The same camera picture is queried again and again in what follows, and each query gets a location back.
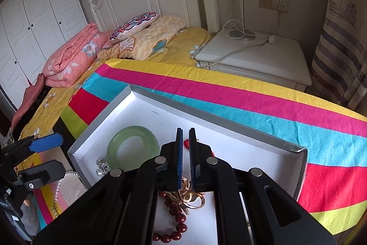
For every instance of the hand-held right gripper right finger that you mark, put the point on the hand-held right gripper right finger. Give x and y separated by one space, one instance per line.
192 160

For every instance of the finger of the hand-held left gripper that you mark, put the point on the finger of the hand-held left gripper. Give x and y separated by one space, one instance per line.
43 173
46 143

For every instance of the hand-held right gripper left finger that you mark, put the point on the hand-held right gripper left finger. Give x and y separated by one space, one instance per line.
179 160

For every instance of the gold bangle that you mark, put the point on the gold bangle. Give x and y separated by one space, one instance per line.
197 202

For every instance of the white cardboard box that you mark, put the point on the white cardboard box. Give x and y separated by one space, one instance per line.
160 118

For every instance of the silver pearl flower brooch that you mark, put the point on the silver pearl flower brooch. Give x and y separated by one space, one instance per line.
102 166

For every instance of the green jade bangle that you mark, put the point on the green jade bangle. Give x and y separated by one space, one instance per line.
114 147

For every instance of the colourful striped towel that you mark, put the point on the colourful striped towel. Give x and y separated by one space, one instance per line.
258 118

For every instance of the pink floral quilt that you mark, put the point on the pink floral quilt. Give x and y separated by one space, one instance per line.
71 58

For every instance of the white nightstand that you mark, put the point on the white nightstand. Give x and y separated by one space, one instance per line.
258 61

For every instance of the white wardrobe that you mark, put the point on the white wardrobe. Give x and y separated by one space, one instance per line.
37 18

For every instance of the beige patterned blanket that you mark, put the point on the beige patterned blanket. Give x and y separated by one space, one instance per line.
154 35

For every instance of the embroidered patterned pillow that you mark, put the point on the embroidered patterned pillow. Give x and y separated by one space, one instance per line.
132 25

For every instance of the white charger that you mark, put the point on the white charger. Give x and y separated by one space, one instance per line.
272 39

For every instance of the striped printed curtain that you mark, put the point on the striped printed curtain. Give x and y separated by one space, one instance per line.
341 47

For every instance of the beige wall switch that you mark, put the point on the beige wall switch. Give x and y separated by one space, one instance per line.
266 0

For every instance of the white wall socket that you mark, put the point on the white wall socket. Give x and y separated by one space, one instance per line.
280 3

